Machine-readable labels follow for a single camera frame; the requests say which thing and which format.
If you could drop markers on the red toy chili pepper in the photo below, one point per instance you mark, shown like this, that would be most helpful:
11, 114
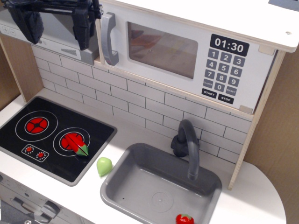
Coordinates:
76, 144

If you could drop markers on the black toy stove top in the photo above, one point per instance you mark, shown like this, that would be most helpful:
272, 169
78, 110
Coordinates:
35, 136

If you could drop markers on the grey microwave door handle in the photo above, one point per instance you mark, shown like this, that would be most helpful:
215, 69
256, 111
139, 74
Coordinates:
108, 22

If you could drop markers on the dark grey toy faucet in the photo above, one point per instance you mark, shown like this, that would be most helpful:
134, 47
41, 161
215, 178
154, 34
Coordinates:
186, 143

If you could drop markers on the grey toy sink basin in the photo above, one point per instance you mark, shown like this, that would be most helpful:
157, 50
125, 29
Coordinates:
152, 186

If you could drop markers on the red toy strawberry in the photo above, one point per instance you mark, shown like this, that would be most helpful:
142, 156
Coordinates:
184, 219

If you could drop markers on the white wooden microwave cabinet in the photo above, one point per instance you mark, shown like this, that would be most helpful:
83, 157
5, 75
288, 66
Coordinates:
273, 24

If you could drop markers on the grey toy range hood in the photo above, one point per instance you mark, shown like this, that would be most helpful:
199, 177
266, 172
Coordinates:
57, 36

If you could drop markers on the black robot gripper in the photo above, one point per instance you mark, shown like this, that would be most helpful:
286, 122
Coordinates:
26, 15

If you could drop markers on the white toy microwave door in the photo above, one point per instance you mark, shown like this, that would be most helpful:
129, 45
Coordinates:
198, 61

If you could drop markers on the grey toy oven handle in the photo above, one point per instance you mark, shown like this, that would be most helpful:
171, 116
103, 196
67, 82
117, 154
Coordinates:
42, 214

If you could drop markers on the green toy pear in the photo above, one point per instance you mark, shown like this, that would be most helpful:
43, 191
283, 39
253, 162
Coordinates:
104, 166

